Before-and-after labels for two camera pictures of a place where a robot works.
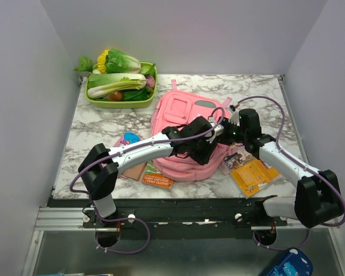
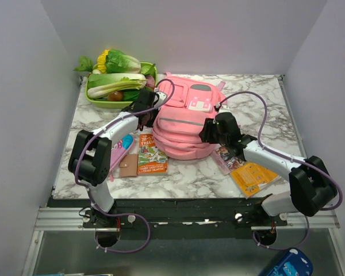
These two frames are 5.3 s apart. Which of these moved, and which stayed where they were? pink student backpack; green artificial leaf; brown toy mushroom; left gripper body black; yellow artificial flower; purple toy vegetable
Moved: left gripper body black; pink student backpack
Stayed: brown toy mushroom; yellow artificial flower; purple toy vegetable; green artificial leaf
